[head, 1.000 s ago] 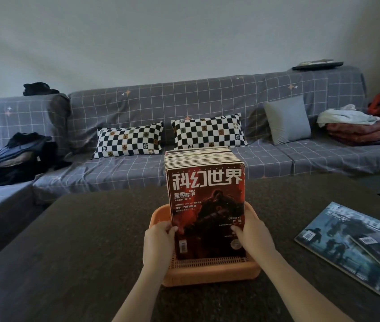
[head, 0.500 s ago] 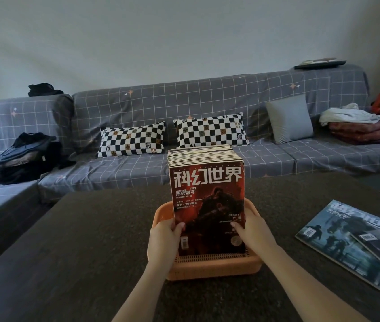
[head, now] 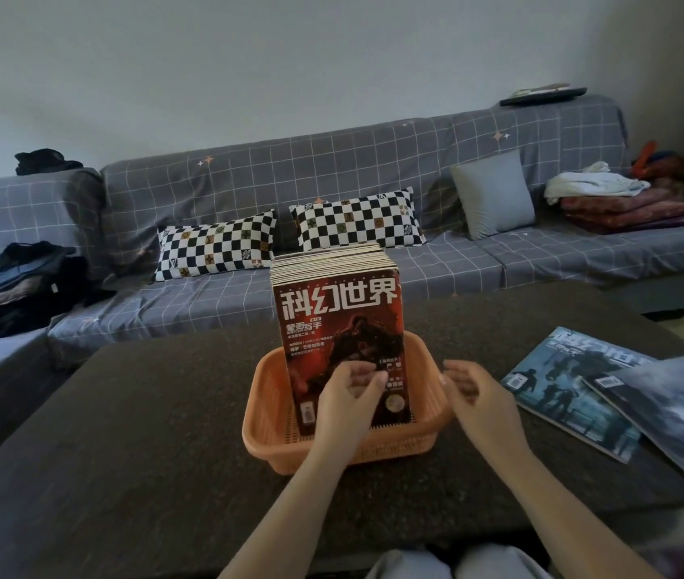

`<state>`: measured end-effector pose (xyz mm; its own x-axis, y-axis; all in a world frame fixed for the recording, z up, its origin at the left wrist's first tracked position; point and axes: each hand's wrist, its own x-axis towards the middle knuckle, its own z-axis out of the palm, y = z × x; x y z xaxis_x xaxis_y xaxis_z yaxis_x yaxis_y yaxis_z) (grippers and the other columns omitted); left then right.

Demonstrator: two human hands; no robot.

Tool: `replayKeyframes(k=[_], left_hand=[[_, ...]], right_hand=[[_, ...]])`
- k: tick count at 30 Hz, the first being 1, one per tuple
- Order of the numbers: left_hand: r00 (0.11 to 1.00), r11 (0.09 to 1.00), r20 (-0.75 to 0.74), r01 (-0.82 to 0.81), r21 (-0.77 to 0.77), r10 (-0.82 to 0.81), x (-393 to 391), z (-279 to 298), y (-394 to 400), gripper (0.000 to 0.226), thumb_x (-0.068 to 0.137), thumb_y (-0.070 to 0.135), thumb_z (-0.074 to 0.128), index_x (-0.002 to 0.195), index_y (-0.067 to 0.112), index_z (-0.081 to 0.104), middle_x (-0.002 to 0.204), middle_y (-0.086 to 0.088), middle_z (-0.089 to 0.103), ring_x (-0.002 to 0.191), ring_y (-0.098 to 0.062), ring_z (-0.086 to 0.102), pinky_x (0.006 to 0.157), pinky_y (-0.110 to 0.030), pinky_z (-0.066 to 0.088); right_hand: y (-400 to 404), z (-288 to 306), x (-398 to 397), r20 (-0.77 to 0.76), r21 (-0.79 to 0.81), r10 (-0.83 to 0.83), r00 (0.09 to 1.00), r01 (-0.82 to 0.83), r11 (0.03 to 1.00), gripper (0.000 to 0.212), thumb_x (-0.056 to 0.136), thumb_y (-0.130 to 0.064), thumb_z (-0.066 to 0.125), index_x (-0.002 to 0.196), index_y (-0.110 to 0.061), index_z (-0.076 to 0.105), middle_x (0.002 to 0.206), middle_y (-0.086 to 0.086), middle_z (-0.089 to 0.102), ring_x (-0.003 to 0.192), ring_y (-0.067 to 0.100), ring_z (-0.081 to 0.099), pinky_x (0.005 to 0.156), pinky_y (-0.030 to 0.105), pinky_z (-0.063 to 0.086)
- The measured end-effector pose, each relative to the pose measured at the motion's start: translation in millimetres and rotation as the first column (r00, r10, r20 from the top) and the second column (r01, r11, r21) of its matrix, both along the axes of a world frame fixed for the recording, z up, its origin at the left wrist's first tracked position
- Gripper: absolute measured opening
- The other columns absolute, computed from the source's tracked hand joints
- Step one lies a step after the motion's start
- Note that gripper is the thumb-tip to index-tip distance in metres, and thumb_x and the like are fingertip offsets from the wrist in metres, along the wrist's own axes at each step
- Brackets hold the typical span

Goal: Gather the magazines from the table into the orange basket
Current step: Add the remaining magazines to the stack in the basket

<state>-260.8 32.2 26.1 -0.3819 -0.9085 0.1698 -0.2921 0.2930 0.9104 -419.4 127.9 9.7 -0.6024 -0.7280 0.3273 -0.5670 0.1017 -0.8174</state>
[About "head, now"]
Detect person's left hand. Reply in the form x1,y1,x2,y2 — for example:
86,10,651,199
311,359,390,465

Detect person's right hand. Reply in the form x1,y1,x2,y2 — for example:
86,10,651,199
438,359,530,471

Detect orange plastic basket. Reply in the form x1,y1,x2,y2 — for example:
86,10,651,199
241,331,455,476

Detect teal robot soldiers magazine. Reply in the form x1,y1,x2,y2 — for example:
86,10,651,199
501,326,657,465

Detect dark red cover magazine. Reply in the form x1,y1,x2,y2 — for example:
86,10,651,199
272,272,413,438

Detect thick stack of magazines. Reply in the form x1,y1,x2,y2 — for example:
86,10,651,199
269,241,398,287

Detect grey blue cover magazine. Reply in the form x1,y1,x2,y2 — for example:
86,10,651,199
582,350,684,489

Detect person's left forearm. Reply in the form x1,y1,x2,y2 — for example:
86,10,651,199
218,451,355,579

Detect person's right forearm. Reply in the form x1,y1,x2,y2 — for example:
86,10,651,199
492,451,663,579

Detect person's light trousers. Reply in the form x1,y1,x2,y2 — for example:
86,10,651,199
365,543,551,579

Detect black white checkered pillow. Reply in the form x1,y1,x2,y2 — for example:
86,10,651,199
153,209,278,283
289,187,427,253

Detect dark speckled table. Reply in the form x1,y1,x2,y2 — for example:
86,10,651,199
0,281,684,579

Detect plain grey cushion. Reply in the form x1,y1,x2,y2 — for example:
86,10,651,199
449,149,536,242

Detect folded dark red blanket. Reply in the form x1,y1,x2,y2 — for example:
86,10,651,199
558,186,684,235

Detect grey checked covered sofa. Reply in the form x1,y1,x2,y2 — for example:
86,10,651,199
0,94,684,483

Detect white crumpled cloth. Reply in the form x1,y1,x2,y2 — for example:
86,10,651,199
544,161,651,206

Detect orange red bag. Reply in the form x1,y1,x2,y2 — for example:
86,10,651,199
630,141,684,182

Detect black flat tray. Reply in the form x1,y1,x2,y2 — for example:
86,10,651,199
498,87,589,108

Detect pale booklet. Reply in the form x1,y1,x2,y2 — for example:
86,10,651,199
510,82,572,97

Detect heap of dark clothes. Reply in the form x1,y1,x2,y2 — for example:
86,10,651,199
0,240,117,343

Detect black crumpled garment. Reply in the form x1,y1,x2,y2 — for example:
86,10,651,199
14,148,84,177

